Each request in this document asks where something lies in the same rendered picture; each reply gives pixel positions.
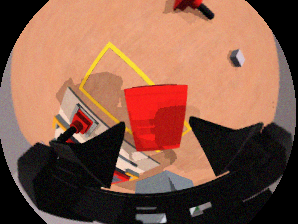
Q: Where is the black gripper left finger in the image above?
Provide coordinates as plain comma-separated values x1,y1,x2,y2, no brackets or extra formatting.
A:
49,121,125,189

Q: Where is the yellow rectangular outline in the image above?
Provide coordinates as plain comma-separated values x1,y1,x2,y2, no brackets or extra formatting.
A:
80,41,192,136

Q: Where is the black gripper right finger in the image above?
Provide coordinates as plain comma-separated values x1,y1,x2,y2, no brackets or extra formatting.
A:
189,116,263,177

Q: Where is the red rectangular shell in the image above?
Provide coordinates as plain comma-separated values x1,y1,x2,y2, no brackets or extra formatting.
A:
124,84,188,152

